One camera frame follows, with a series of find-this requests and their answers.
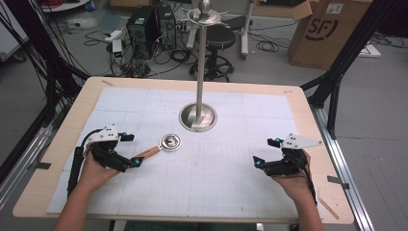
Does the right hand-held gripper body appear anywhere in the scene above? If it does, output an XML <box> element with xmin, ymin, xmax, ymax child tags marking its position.
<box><xmin>264</xmin><ymin>133</ymin><xmax>324</xmax><ymax>178</ymax></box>

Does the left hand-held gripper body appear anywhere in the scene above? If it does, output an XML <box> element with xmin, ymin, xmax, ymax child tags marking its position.
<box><xmin>85</xmin><ymin>124</ymin><xmax>133</xmax><ymax>173</ymax></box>

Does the metal spoon with wooden handle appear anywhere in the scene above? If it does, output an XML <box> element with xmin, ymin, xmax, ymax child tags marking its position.
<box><xmin>134</xmin><ymin>133</ymin><xmax>183</xmax><ymax>162</ymax></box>

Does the tall metal stand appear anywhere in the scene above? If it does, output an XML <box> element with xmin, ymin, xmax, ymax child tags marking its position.
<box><xmin>178</xmin><ymin>0</ymin><xmax>223</xmax><ymax>134</ymax></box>

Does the person's right hand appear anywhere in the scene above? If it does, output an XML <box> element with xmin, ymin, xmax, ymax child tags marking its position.
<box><xmin>271</xmin><ymin>149</ymin><xmax>314</xmax><ymax>202</ymax></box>

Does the person's left hand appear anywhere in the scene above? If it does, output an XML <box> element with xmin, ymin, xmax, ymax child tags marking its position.
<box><xmin>78</xmin><ymin>150</ymin><xmax>121</xmax><ymax>191</ymax></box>

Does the black tape piece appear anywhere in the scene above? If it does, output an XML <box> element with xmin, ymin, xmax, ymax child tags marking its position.
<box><xmin>326</xmin><ymin>174</ymin><xmax>350</xmax><ymax>191</ymax></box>
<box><xmin>34</xmin><ymin>161</ymin><xmax>53</xmax><ymax>171</ymax></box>

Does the white grid mat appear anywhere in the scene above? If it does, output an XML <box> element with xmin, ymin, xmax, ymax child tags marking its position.
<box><xmin>46</xmin><ymin>86</ymin><xmax>322</xmax><ymax>219</ymax></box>

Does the thin wooden stick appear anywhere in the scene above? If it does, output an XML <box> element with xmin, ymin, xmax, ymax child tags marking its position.
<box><xmin>317</xmin><ymin>196</ymin><xmax>341</xmax><ymax>221</ymax></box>

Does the small white device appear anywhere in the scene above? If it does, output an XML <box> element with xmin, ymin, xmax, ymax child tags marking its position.
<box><xmin>111</xmin><ymin>38</ymin><xmax>125</xmax><ymax>64</ymax></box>

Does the white power strip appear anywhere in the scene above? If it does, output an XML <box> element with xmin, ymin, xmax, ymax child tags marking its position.
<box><xmin>104</xmin><ymin>29</ymin><xmax>124</xmax><ymax>43</ymax></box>
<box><xmin>356</xmin><ymin>43</ymin><xmax>382</xmax><ymax>60</ymax></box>

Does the large black computer tower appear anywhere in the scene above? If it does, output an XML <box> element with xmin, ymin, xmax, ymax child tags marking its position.
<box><xmin>125</xmin><ymin>5</ymin><xmax>159</xmax><ymax>61</ymax></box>

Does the white metal stand leg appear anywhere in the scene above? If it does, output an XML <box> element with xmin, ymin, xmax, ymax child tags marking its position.
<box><xmin>240</xmin><ymin>0</ymin><xmax>252</xmax><ymax>62</ymax></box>

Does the slim black computer tower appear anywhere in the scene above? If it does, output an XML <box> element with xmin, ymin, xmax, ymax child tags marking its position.
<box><xmin>155</xmin><ymin>3</ymin><xmax>178</xmax><ymax>51</ymax></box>

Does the black round stool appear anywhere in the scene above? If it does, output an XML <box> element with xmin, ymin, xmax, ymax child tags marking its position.
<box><xmin>190</xmin><ymin>24</ymin><xmax>237</xmax><ymax>83</ymax></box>

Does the large cardboard box with logo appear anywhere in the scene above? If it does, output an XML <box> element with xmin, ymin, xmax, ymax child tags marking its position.
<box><xmin>288</xmin><ymin>0</ymin><xmax>375</xmax><ymax>71</ymax></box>

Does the open cardboard box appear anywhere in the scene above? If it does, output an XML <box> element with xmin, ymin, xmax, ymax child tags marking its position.
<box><xmin>252</xmin><ymin>0</ymin><xmax>314</xmax><ymax>21</ymax></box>

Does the black sleeved right gripper cable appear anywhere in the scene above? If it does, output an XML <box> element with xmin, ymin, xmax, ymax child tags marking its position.
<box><xmin>301</xmin><ymin>158</ymin><xmax>319</xmax><ymax>207</ymax></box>

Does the black sleeved gripper cable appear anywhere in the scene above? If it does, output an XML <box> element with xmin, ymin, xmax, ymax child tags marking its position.
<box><xmin>66</xmin><ymin>128</ymin><xmax>104</xmax><ymax>198</ymax></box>
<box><xmin>301</xmin><ymin>158</ymin><xmax>319</xmax><ymax>207</ymax></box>

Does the black sleeved left gripper cable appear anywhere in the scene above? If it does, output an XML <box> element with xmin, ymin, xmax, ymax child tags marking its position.
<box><xmin>66</xmin><ymin>128</ymin><xmax>104</xmax><ymax>198</ymax></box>

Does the aluminium rail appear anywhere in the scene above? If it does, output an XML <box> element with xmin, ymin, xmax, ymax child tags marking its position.
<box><xmin>311</xmin><ymin>105</ymin><xmax>375</xmax><ymax>231</ymax></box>
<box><xmin>0</xmin><ymin>123</ymin><xmax>55</xmax><ymax>211</ymax></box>

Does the coiled black floor cable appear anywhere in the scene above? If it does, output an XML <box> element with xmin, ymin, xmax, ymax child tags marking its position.
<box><xmin>249</xmin><ymin>29</ymin><xmax>291</xmax><ymax>54</ymax></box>

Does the black metal frame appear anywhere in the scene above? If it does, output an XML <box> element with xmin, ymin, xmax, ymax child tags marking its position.
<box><xmin>300</xmin><ymin>0</ymin><xmax>408</xmax><ymax>140</ymax></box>
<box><xmin>0</xmin><ymin>0</ymin><xmax>91</xmax><ymax>184</ymax></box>

